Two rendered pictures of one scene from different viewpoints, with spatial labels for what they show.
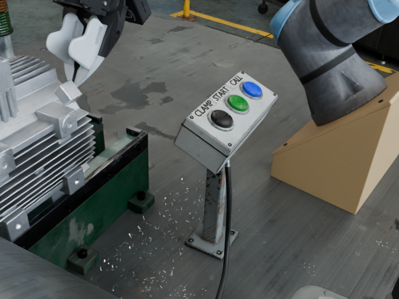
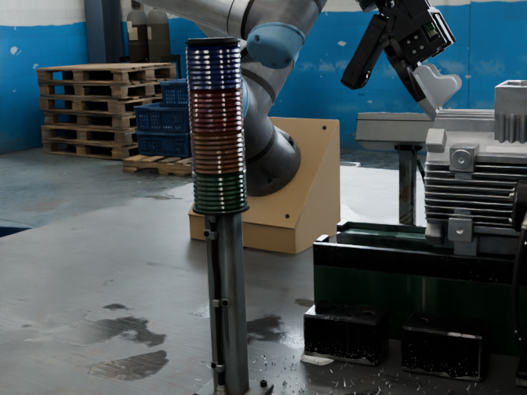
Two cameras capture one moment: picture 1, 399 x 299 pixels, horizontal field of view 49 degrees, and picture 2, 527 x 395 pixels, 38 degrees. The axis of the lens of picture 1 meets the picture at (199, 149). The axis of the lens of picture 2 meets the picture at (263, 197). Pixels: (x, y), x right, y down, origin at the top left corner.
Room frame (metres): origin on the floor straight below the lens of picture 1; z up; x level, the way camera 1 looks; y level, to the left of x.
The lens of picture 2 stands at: (0.82, 1.25, 1.23)
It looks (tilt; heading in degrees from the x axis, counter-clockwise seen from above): 13 degrees down; 269
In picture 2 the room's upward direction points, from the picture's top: 2 degrees counter-clockwise
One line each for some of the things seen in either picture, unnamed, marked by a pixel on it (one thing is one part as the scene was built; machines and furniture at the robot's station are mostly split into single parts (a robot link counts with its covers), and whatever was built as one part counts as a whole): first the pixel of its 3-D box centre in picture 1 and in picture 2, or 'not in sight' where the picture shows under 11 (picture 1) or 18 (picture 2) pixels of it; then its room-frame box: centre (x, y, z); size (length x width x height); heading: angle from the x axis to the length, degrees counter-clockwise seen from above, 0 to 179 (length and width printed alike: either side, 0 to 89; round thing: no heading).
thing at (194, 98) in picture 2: not in sight; (216, 108); (0.85, 0.42, 1.14); 0.06 x 0.06 x 0.04
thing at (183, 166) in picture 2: not in sight; (201, 124); (1.18, -5.56, 0.39); 1.20 x 0.80 x 0.79; 151
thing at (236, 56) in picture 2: not in sight; (213, 67); (0.85, 0.42, 1.19); 0.06 x 0.06 x 0.04
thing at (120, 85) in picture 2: not in sight; (109, 108); (2.20, -6.82, 0.45); 1.26 x 0.86 x 0.89; 143
